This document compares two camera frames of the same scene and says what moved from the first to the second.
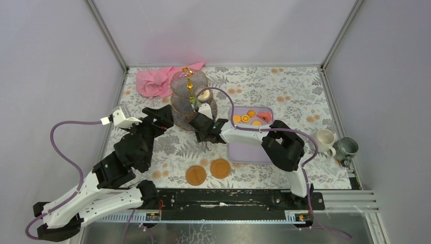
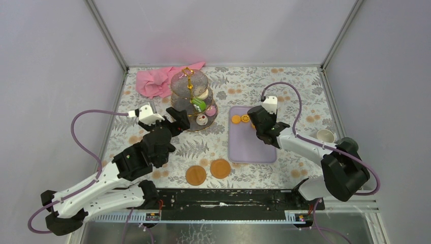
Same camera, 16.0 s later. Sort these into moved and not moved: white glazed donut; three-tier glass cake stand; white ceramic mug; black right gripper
Moved: black right gripper
Not moved: white ceramic mug; three-tier glass cake stand; white glazed donut
